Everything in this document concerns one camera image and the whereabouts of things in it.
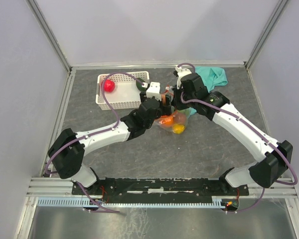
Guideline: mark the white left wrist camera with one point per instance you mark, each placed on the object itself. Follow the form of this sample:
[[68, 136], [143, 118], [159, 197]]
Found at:
[[153, 91]]

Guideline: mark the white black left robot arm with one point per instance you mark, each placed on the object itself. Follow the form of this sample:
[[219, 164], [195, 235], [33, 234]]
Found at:
[[67, 152]]

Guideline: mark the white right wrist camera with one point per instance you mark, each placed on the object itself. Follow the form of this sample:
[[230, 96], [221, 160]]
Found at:
[[184, 71]]

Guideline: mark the red toy apple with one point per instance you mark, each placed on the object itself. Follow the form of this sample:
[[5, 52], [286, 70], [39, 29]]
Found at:
[[109, 86]]

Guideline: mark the white perforated plastic basket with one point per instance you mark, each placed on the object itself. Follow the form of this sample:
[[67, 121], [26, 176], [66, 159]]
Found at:
[[124, 96]]

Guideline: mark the clear zip top bag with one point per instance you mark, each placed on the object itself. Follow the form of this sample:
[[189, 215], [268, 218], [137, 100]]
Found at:
[[168, 90]]

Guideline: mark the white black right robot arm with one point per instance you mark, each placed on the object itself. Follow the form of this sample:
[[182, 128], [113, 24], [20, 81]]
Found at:
[[272, 158]]

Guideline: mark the brown toy kiwi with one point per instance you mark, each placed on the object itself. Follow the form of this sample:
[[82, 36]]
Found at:
[[180, 118]]

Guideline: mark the yellow toy lemon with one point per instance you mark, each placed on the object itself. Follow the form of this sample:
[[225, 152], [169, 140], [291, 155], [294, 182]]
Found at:
[[178, 128]]

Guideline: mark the teal cloth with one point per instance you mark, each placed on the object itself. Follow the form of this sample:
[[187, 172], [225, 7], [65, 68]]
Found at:
[[212, 76]]

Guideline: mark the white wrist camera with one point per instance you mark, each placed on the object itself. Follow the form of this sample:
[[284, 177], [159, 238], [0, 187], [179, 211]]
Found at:
[[153, 91], [184, 71]]

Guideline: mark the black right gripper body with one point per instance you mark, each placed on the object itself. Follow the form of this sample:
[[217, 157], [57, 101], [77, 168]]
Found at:
[[178, 104]]

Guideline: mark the toy orange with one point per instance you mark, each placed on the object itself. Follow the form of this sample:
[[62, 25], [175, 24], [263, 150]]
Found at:
[[167, 121]]

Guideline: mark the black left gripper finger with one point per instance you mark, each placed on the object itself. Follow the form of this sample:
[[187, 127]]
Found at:
[[168, 99], [166, 110]]

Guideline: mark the dark green toy avocado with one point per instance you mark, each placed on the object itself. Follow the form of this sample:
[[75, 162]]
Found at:
[[139, 85]]

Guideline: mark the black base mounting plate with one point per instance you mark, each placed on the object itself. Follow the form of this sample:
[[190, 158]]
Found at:
[[203, 186]]

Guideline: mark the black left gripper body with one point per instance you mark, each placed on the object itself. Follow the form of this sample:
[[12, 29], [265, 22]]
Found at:
[[159, 113]]

